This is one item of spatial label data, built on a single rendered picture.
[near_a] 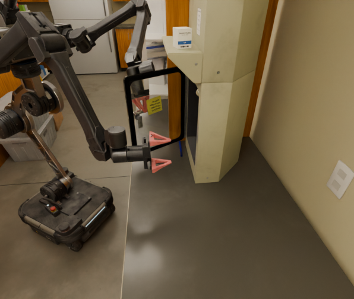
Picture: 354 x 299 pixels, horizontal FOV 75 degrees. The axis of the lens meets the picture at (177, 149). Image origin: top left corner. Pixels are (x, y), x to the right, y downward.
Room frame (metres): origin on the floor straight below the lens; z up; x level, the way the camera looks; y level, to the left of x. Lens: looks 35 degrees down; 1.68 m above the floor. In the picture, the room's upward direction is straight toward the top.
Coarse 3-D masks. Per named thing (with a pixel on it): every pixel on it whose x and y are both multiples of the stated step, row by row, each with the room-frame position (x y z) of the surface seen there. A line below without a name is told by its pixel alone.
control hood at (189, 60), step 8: (168, 40) 0.97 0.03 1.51; (168, 48) 0.83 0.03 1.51; (192, 48) 0.83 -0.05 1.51; (168, 56) 0.76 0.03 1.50; (176, 56) 0.76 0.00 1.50; (184, 56) 0.76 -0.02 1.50; (192, 56) 0.77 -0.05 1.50; (200, 56) 0.77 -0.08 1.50; (176, 64) 0.76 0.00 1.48; (184, 64) 0.76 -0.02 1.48; (192, 64) 0.77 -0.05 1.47; (200, 64) 0.77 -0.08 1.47; (184, 72) 0.77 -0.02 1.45; (192, 72) 0.77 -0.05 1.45; (200, 72) 0.77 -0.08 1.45; (192, 80) 0.77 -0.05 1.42; (200, 80) 0.77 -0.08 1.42
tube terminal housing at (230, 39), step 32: (192, 0) 1.01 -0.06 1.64; (224, 0) 0.78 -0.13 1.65; (256, 0) 0.85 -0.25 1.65; (192, 32) 0.98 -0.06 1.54; (224, 32) 0.78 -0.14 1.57; (256, 32) 0.89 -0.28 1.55; (224, 64) 0.78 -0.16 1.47; (256, 64) 0.93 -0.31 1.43; (224, 96) 0.78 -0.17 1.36; (224, 128) 0.78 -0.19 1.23; (192, 160) 0.86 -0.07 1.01; (224, 160) 0.80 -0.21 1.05
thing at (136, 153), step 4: (144, 136) 0.69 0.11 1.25; (144, 140) 0.67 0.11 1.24; (144, 144) 0.64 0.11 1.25; (128, 148) 0.65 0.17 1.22; (132, 148) 0.65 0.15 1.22; (136, 148) 0.65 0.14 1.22; (140, 148) 0.65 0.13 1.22; (128, 152) 0.64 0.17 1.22; (132, 152) 0.64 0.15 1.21; (136, 152) 0.64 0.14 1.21; (140, 152) 0.64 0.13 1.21; (128, 156) 0.63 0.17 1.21; (132, 156) 0.63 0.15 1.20; (136, 156) 0.63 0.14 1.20; (140, 156) 0.63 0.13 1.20; (144, 156) 0.63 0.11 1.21; (128, 160) 0.63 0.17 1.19; (132, 160) 0.63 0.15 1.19; (136, 160) 0.63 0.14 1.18; (140, 160) 0.63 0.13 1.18; (144, 160) 0.63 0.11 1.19; (144, 164) 0.63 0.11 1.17; (144, 168) 0.63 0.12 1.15
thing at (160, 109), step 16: (144, 80) 0.95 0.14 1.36; (160, 80) 1.00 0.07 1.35; (176, 80) 1.05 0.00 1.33; (144, 96) 0.95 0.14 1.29; (160, 96) 1.00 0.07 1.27; (176, 96) 1.05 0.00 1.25; (144, 112) 0.95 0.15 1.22; (160, 112) 0.99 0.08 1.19; (176, 112) 1.05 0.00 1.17; (144, 128) 0.94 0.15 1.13; (160, 128) 0.99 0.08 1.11; (176, 128) 1.05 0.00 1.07
